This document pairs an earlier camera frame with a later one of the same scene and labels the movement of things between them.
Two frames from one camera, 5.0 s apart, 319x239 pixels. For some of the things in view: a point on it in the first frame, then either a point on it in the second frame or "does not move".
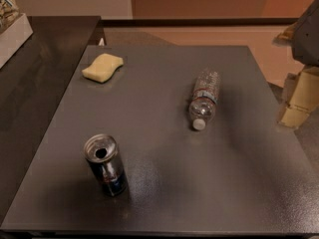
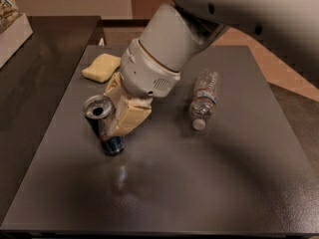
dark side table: (32, 85) does not move
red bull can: (102, 153) -> (99, 111)
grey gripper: (307, 39) -> (145, 73)
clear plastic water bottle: (204, 100) does not move
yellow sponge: (103, 67) does not move
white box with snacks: (15, 26) does not move
